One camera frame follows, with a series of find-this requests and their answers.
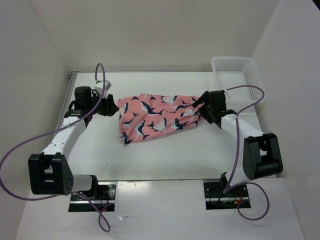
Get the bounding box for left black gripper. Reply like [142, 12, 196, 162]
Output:
[88, 91, 120, 117]

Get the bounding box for pink shark print shorts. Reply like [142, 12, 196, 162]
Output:
[117, 93, 204, 145]

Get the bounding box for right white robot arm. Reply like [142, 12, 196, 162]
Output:
[192, 90, 283, 197]

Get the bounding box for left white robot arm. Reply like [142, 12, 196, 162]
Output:
[28, 86, 119, 200]

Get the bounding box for white plastic basket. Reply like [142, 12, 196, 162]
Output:
[211, 56, 266, 106]

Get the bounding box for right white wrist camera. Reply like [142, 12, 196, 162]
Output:
[223, 89, 231, 99]

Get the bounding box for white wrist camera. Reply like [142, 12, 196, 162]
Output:
[94, 80, 112, 98]
[223, 89, 231, 99]

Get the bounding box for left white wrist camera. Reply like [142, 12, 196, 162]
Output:
[94, 80, 112, 98]

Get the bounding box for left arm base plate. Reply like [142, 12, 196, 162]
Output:
[68, 182, 117, 213]

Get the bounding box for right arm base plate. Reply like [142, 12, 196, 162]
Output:
[203, 179, 251, 210]

